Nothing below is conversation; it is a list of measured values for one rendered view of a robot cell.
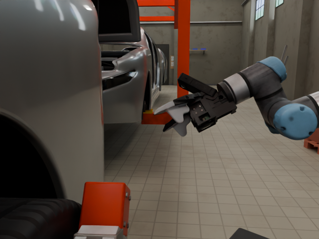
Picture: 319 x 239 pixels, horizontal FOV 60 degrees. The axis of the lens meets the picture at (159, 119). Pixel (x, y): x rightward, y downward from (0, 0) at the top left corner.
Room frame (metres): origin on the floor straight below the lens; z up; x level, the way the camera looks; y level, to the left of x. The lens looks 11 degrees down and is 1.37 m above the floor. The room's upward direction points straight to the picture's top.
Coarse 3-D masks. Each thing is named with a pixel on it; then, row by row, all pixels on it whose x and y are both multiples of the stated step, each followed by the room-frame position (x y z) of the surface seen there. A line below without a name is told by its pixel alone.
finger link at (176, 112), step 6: (168, 102) 0.67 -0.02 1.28; (162, 108) 0.66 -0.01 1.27; (168, 108) 0.66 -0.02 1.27; (174, 108) 0.67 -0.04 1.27; (180, 108) 0.68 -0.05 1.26; (186, 108) 0.68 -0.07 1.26; (156, 114) 0.66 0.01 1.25; (174, 114) 0.66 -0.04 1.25; (180, 114) 0.66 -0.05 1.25; (180, 120) 0.65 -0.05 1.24
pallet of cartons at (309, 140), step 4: (316, 132) 4.29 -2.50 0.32; (312, 136) 4.37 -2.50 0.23; (316, 136) 4.27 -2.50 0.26; (304, 140) 4.55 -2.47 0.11; (308, 140) 4.45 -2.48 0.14; (312, 140) 4.36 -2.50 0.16; (316, 140) 4.26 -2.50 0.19; (304, 144) 4.54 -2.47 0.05; (308, 144) 4.45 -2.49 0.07; (312, 144) 4.31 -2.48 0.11; (316, 144) 4.24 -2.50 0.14
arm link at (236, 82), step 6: (228, 78) 0.72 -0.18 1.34; (234, 78) 0.71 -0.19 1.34; (240, 78) 0.71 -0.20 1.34; (228, 84) 0.70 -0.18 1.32; (234, 84) 0.70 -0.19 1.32; (240, 84) 0.70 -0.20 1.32; (246, 84) 0.70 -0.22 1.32; (234, 90) 0.69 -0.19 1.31; (240, 90) 0.69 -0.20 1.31; (246, 90) 0.70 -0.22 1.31; (234, 96) 0.70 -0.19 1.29; (240, 96) 0.70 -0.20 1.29; (246, 96) 0.70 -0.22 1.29; (240, 102) 0.72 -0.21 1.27
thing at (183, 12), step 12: (180, 0) 3.93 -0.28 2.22; (180, 12) 3.93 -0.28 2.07; (180, 24) 3.93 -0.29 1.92; (180, 36) 3.93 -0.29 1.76; (180, 48) 3.93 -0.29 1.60; (180, 60) 3.93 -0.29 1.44; (180, 72) 3.93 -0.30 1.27; (180, 96) 3.93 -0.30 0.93; (144, 120) 3.96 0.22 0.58; (156, 120) 3.95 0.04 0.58; (168, 120) 3.94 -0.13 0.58
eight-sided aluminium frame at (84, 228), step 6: (84, 228) 0.39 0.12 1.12; (90, 228) 0.39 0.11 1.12; (96, 228) 0.39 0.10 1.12; (102, 228) 0.39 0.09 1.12; (108, 228) 0.39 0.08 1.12; (114, 228) 0.39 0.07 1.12; (78, 234) 0.37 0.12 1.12; (84, 234) 0.37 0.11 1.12; (90, 234) 0.37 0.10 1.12; (96, 234) 0.37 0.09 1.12; (102, 234) 0.37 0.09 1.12; (108, 234) 0.37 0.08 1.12; (114, 234) 0.37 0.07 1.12; (120, 234) 0.39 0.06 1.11
